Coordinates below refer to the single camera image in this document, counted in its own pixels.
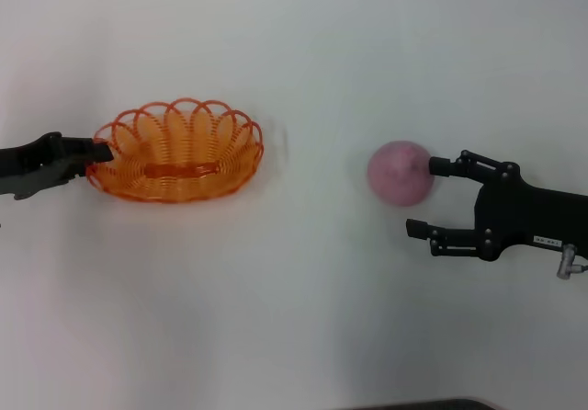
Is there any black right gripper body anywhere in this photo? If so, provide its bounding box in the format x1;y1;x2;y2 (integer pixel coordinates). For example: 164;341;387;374
472;162;588;263

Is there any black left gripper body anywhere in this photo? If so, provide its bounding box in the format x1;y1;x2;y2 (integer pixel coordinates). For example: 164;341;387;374
0;131;88;200

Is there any pink fuzzy peach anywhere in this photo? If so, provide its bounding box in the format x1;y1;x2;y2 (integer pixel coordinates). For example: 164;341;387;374
366;140;436;208

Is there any orange woven plastic basket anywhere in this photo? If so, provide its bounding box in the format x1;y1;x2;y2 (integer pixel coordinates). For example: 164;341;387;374
85;97;266;205

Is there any dark rounded robot base edge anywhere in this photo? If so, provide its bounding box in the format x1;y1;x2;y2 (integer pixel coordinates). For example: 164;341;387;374
356;397;500;410

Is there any silver gripper cable connector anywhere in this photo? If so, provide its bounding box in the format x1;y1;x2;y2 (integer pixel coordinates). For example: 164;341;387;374
556;243;588;280

